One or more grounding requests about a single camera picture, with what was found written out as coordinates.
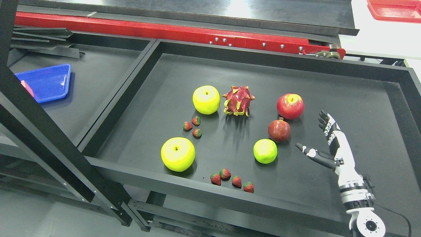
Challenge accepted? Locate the green apple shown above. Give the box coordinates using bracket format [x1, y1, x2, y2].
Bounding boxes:
[254, 139, 278, 164]

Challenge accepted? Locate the black metal shelf rack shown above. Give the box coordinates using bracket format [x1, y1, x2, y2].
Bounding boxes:
[0, 0, 421, 237]

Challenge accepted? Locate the red apple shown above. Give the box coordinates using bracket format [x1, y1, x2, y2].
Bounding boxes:
[276, 93, 304, 120]

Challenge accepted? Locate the red metal beam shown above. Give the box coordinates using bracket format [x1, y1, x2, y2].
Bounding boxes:
[15, 12, 346, 59]

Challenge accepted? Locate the dark red pomegranate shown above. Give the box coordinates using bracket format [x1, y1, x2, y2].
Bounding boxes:
[268, 117, 291, 142]

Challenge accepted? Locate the red tray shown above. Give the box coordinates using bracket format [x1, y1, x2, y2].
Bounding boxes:
[367, 0, 421, 23]

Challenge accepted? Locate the strawberry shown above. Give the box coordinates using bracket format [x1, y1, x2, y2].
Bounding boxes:
[232, 175, 242, 189]
[191, 116, 201, 126]
[210, 173, 221, 186]
[243, 182, 254, 193]
[183, 121, 193, 131]
[219, 168, 231, 180]
[192, 128, 202, 138]

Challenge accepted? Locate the yellow apple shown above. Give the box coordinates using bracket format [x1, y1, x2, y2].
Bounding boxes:
[192, 85, 220, 115]
[161, 137, 195, 172]

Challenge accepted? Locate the strawberry upper bottom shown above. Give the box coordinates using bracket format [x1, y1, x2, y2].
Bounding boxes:
[192, 128, 202, 138]

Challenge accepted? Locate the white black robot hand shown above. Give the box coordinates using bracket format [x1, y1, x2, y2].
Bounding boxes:
[296, 111, 367, 193]

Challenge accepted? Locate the strawberry upper right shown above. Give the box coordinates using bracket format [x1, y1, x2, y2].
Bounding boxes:
[191, 116, 201, 126]

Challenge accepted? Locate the dragon fruit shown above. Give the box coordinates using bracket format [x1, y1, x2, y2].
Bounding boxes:
[222, 86, 255, 117]

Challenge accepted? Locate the blue plastic tray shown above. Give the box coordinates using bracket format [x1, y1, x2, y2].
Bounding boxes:
[15, 64, 72, 103]

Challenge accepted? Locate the yellow apple upper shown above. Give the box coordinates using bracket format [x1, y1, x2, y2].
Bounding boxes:
[192, 85, 220, 115]

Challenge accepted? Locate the strawberry upper left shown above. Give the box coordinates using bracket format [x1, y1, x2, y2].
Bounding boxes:
[183, 121, 193, 131]

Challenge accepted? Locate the yellow apple lower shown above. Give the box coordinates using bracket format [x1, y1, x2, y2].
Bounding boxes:
[161, 137, 195, 172]

